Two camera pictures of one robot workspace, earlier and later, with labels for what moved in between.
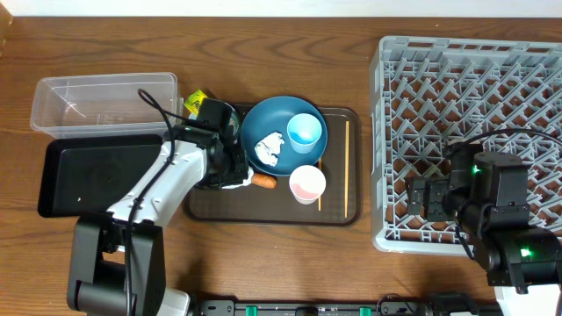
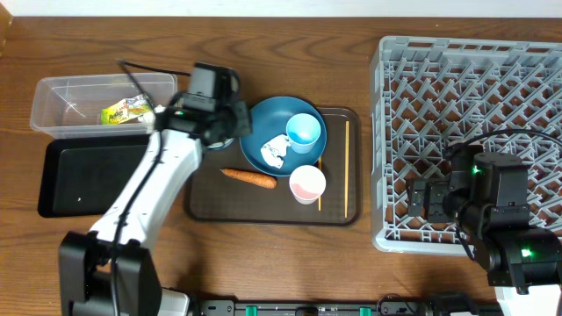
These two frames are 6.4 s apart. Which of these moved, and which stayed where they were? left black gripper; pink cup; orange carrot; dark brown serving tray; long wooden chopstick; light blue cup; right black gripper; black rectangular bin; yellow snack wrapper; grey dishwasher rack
Moved: yellow snack wrapper; left black gripper
Stayed: black rectangular bin; right black gripper; light blue cup; grey dishwasher rack; long wooden chopstick; pink cup; orange carrot; dark brown serving tray
